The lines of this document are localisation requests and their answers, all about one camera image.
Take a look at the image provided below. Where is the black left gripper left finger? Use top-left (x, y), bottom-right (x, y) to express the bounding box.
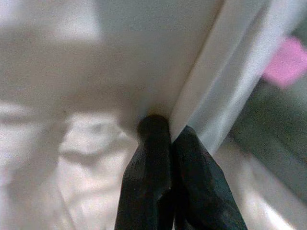
top-left (114, 114), bottom-right (175, 230)

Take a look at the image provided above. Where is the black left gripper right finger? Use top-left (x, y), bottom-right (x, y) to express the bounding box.
top-left (171, 126), bottom-right (249, 230)

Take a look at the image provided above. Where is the pink mat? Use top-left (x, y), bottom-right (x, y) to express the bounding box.
top-left (261, 35), bottom-right (307, 89)

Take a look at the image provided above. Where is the white garment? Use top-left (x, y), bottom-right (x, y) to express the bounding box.
top-left (0, 0), bottom-right (307, 156)

